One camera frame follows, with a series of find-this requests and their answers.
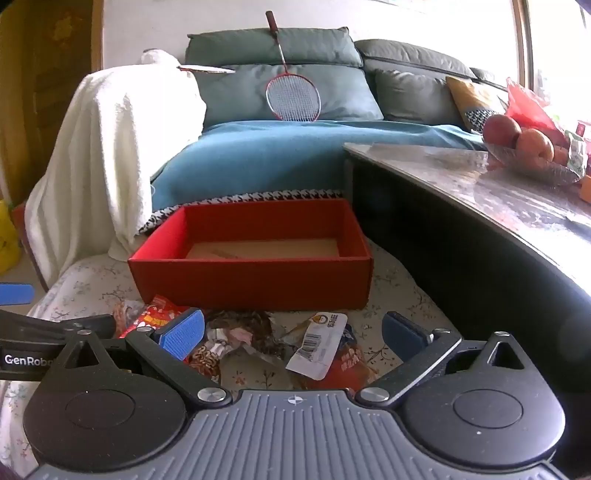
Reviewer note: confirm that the long green pillow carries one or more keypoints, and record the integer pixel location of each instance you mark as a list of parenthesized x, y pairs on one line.
[(231, 46)]

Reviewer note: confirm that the yellow bag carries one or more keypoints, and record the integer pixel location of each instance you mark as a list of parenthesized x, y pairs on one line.
[(9, 240)]

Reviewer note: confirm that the grey green sofa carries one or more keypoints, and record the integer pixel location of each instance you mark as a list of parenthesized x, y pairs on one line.
[(406, 53)]

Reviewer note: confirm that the red badminton racket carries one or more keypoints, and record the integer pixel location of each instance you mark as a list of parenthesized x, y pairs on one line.
[(293, 98)]

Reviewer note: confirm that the marble top coffee table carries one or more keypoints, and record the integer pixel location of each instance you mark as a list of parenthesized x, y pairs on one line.
[(461, 240)]

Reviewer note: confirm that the red cardboard box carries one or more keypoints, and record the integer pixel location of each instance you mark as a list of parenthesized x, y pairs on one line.
[(249, 281)]

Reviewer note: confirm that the window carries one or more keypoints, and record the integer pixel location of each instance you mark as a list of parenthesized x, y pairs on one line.
[(558, 46)]

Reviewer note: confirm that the wooden door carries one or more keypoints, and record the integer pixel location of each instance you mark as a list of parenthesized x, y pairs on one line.
[(46, 69)]

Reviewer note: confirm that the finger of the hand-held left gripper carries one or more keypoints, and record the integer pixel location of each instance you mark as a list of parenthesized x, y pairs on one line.
[(46, 331), (16, 294)]

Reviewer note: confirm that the yellow patterned cushion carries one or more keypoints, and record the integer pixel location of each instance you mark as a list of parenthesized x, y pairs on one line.
[(475, 104)]

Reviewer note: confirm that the red plastic bag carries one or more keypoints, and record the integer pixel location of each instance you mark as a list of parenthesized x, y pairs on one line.
[(526, 108)]

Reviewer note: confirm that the dark brown snack packet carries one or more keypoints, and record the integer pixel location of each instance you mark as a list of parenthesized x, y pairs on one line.
[(244, 321)]

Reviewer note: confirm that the floral mat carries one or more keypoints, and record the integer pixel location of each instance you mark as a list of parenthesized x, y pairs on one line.
[(92, 286)]

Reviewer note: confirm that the white knit blanket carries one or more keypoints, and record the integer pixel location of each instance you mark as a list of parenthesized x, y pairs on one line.
[(92, 161)]

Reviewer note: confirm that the silver snack packet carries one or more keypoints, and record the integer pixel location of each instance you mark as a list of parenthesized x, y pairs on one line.
[(231, 338)]

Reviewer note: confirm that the brown patterned snack packet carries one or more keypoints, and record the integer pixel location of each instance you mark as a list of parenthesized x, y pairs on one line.
[(205, 363)]

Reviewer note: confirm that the orange box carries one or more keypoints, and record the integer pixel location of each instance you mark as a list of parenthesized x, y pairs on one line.
[(586, 189)]

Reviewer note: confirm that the grey pillow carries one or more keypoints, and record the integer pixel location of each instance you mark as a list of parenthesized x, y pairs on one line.
[(415, 97)]

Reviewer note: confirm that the glass fruit bowl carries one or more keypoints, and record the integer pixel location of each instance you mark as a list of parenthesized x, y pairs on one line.
[(549, 175)]

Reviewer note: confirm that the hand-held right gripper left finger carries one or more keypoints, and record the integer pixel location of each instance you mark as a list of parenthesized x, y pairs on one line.
[(182, 334)]

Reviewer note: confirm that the teal blanket with houndstooth trim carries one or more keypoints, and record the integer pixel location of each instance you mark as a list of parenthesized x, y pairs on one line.
[(254, 157)]

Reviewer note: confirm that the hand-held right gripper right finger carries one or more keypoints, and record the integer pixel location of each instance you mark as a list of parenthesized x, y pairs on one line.
[(404, 334)]

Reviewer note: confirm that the red orange snack packet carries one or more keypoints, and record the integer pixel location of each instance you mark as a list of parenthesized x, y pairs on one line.
[(352, 364)]

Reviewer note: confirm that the green white packet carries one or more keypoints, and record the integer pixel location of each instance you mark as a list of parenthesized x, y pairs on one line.
[(577, 154)]

